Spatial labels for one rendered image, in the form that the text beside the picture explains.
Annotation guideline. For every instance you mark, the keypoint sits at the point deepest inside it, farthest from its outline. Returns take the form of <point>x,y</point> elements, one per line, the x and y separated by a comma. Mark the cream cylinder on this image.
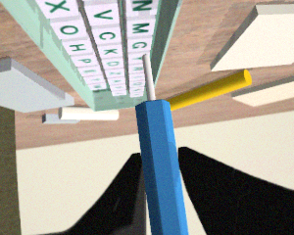
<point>72,112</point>

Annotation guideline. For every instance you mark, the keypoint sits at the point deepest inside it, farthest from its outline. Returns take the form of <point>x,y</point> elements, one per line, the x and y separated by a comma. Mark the cream square sheet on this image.
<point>265,38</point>

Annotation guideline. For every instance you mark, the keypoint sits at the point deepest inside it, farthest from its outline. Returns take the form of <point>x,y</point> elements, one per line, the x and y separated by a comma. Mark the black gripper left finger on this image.
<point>121,209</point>

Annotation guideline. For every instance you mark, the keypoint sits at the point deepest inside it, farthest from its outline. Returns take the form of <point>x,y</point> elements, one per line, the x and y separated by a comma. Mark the cream sheet of paper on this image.
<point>267,92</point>

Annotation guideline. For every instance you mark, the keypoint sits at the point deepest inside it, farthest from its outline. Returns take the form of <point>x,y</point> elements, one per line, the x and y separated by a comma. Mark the blue stylus with white tip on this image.
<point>160,162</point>

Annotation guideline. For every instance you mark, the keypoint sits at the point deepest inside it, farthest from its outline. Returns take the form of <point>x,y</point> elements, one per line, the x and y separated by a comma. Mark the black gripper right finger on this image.
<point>229,201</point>

